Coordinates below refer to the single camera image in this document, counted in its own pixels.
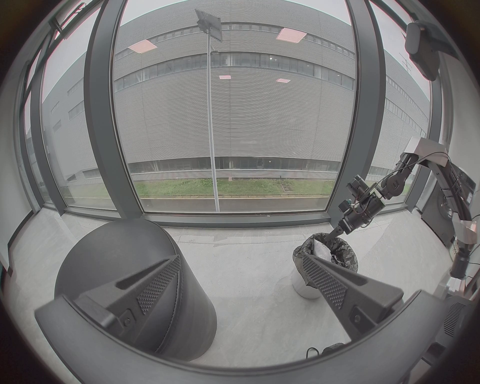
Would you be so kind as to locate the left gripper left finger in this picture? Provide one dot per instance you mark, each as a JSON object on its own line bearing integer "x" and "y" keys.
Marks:
{"x": 157, "y": 288}

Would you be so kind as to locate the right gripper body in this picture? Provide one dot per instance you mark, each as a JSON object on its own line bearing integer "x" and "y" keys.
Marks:
{"x": 365, "y": 215}

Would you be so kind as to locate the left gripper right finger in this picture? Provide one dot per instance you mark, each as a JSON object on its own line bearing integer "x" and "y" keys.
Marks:
{"x": 330, "y": 285}

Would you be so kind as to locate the black plastic bag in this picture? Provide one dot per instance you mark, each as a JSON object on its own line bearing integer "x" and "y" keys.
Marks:
{"x": 347, "y": 255}

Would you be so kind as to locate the white paper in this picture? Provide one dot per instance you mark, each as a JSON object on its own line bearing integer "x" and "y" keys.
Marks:
{"x": 320, "y": 251}

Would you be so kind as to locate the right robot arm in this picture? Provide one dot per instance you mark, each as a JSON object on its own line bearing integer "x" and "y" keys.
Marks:
{"x": 393, "y": 183}

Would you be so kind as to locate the white trash bin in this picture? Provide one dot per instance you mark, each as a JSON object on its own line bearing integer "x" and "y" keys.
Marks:
{"x": 303, "y": 288}

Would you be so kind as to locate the dark grey round chair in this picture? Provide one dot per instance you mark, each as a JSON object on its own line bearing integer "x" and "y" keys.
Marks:
{"x": 112, "y": 255}

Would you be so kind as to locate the small black device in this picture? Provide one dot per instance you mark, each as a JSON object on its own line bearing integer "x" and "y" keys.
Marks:
{"x": 333, "y": 348}

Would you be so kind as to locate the window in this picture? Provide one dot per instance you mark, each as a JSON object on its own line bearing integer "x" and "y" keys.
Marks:
{"x": 262, "y": 112}

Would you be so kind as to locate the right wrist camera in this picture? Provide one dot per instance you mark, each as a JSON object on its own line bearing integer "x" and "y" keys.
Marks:
{"x": 345, "y": 206}

